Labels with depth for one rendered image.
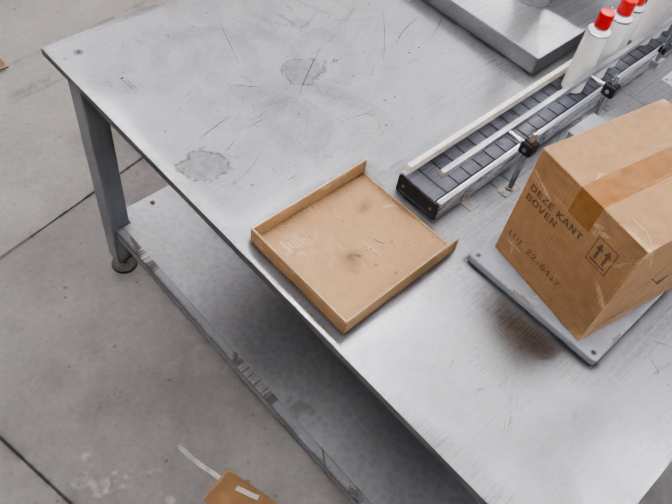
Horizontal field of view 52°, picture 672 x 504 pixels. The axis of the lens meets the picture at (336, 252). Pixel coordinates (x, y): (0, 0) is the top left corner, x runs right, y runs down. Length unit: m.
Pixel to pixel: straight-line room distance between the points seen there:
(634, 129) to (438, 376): 0.54
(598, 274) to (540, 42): 0.81
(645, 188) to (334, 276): 0.55
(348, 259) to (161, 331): 1.00
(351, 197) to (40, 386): 1.14
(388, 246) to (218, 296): 0.76
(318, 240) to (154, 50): 0.65
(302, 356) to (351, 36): 0.84
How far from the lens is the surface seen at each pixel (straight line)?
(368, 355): 1.21
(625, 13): 1.73
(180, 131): 1.53
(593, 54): 1.68
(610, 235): 1.16
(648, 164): 1.26
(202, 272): 2.03
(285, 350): 1.90
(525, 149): 1.43
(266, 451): 2.01
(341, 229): 1.36
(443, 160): 1.47
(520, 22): 1.92
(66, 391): 2.14
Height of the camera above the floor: 1.89
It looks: 53 degrees down
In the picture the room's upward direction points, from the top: 11 degrees clockwise
